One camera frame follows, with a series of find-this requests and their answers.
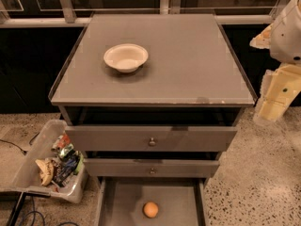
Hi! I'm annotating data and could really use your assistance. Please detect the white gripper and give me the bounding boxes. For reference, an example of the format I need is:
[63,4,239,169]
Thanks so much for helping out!
[249,0,301,123]

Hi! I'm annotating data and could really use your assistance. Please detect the blue cable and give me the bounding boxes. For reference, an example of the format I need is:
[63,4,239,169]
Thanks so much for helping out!
[18,195,46,226]

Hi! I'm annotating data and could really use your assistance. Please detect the red soda can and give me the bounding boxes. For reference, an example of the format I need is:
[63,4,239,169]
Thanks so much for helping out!
[51,134,71,152]

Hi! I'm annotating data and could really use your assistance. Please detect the orange fruit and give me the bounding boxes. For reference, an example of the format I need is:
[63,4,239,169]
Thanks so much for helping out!
[143,202,159,218]

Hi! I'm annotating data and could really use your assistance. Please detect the grey middle drawer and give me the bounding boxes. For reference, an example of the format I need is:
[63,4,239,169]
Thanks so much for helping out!
[84,158,219,178]

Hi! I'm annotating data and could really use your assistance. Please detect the dark blue snack packet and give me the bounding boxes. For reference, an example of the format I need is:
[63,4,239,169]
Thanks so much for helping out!
[52,156,79,187]

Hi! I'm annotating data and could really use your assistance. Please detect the white bowl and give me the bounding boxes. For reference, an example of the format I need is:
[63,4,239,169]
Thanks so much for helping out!
[103,43,149,73]

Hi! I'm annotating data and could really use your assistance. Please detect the grey drawer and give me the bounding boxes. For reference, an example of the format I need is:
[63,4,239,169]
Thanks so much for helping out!
[65,125,237,153]
[94,177,209,226]
[84,158,219,178]

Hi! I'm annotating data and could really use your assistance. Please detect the green snack packet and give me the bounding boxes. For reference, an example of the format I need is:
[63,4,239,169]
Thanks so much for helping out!
[58,143,74,160]

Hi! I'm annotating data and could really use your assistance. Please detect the grey top drawer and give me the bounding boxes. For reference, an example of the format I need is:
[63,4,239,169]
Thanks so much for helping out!
[65,125,237,153]

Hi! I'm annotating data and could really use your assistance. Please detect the grey drawer cabinet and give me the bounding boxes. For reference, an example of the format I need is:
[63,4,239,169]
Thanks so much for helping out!
[47,13,259,226]

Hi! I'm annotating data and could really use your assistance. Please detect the metal window frame rail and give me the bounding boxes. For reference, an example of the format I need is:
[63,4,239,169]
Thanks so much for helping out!
[0,0,301,29]

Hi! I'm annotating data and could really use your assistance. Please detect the tan crumpled paper bag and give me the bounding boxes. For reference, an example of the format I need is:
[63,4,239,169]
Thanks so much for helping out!
[36,158,54,186]

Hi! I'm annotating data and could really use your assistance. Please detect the grey bottom drawer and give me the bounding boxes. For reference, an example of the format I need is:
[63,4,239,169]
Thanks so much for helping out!
[94,177,209,226]

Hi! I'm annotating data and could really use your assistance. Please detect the black cable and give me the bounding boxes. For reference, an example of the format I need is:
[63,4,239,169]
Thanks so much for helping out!
[0,132,40,155]

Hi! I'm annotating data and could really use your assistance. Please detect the clear plastic bin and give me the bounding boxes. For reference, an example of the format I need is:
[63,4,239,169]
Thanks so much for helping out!
[8,120,88,203]

